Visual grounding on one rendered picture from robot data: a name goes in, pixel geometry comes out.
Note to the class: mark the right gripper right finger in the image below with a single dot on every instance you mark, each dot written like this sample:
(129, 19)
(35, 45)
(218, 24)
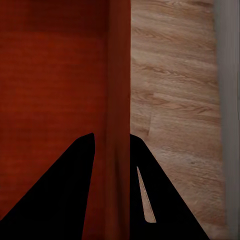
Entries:
(174, 220)

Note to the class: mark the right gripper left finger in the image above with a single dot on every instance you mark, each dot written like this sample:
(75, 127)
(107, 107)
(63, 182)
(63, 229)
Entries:
(55, 206)

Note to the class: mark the storage box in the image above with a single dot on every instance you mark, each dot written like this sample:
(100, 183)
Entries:
(65, 72)

